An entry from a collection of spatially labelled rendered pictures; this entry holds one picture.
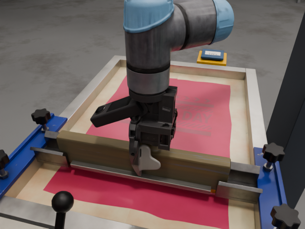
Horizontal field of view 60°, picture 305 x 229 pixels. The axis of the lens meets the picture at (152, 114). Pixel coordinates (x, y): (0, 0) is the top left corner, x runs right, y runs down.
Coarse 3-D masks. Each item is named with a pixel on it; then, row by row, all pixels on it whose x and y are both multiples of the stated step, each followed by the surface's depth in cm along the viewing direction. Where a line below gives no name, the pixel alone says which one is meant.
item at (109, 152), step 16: (64, 144) 60; (80, 144) 58; (96, 144) 57; (112, 144) 57; (128, 144) 57; (80, 160) 61; (96, 160) 60; (112, 160) 59; (128, 160) 58; (160, 160) 55; (176, 160) 54; (192, 160) 53; (208, 160) 53; (224, 160) 53; (160, 176) 58; (176, 176) 57; (192, 176) 56; (208, 176) 54; (224, 176) 53
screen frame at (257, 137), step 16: (112, 64) 107; (176, 64) 107; (192, 64) 107; (96, 80) 96; (256, 80) 96; (80, 96) 86; (96, 96) 93; (256, 96) 86; (64, 112) 79; (80, 112) 83; (256, 112) 79; (64, 128) 75; (256, 128) 73; (256, 144) 67; (32, 176) 63; (16, 192) 58; (0, 208) 52; (16, 208) 52; (32, 208) 52; (48, 208) 52; (256, 208) 54; (48, 224) 49; (64, 224) 49; (80, 224) 49; (96, 224) 49; (112, 224) 49; (128, 224) 49; (256, 224) 52
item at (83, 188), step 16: (176, 80) 103; (112, 96) 93; (96, 128) 78; (112, 128) 78; (128, 128) 78; (64, 176) 63; (80, 176) 63; (96, 176) 63; (112, 176) 63; (80, 192) 59; (96, 192) 59; (112, 192) 59; (128, 192) 59; (128, 208) 56
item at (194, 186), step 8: (80, 168) 61; (88, 168) 60; (96, 168) 60; (104, 168) 60; (112, 168) 60; (120, 176) 59; (128, 176) 58; (136, 176) 58; (144, 176) 58; (152, 176) 58; (168, 184) 57; (176, 184) 56; (184, 184) 56; (192, 184) 56; (200, 184) 56; (208, 192) 55
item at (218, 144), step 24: (192, 96) 93; (216, 96) 93; (216, 120) 82; (192, 144) 72; (216, 144) 72; (144, 192) 59; (168, 192) 59; (192, 192) 59; (168, 216) 54; (192, 216) 54; (216, 216) 54
